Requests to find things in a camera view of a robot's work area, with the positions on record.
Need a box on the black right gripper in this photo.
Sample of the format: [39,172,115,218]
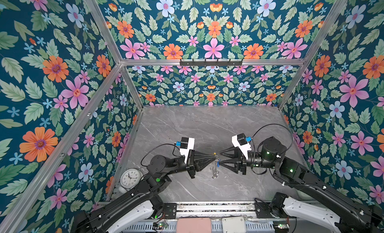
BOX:
[219,145,278,177]

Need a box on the pink box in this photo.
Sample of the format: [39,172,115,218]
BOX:
[176,218,212,233]

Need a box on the left camera cable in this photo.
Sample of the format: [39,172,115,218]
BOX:
[140,143,181,167]

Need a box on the green circuit board left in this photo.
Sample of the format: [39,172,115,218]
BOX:
[152,222,168,231]

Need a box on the aluminium front rail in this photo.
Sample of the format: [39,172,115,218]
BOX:
[98,201,340,221]

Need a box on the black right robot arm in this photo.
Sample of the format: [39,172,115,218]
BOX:
[220,135,384,233]

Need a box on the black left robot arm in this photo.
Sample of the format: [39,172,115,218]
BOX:
[71,150,216,233]

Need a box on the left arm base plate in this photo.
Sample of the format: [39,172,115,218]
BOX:
[155,203,178,220]

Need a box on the white analog alarm clock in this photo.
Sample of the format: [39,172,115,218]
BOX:
[120,168,143,190]

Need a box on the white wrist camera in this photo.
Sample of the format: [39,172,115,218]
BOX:
[232,133,252,159]
[176,137,195,164]

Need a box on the green circuit board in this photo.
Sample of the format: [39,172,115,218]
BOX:
[152,222,168,231]
[273,223,290,233]

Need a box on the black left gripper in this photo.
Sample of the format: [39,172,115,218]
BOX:
[164,147,216,180]

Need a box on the white box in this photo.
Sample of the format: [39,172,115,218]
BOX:
[222,217,247,233]

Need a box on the right camera cable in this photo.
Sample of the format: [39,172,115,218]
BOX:
[251,123,295,152]

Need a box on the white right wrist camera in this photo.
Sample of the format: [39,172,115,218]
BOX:
[232,133,252,159]

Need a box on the black wall hook rail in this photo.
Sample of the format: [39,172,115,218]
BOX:
[179,59,243,67]

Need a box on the camera cable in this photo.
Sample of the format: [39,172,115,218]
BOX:
[140,143,181,167]
[251,123,295,152]

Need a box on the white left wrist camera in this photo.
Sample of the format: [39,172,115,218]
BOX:
[176,137,195,164]

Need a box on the green circuit board right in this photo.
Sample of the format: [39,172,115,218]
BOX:
[273,223,290,233]

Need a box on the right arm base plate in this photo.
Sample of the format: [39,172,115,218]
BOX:
[254,201,295,219]

